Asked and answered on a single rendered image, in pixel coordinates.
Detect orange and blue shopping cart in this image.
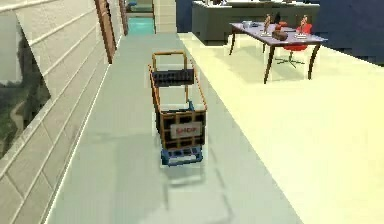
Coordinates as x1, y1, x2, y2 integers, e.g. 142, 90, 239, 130
148, 50, 208, 167

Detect grey kitchen counter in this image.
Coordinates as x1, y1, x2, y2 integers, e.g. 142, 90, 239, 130
191, 0, 321, 44

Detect grey table with dark legs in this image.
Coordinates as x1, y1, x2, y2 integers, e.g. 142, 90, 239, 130
228, 21, 329, 85

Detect brown statuette on white base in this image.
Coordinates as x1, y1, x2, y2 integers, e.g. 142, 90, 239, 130
295, 14, 309, 40
260, 13, 273, 38

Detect dark brown bowl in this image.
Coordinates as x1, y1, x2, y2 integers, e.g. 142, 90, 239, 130
271, 29, 289, 42

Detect red swivel chair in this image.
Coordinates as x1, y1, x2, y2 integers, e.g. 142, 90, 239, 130
274, 21, 315, 69

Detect window with outdoor view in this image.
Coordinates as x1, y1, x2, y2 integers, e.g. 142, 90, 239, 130
0, 9, 52, 160

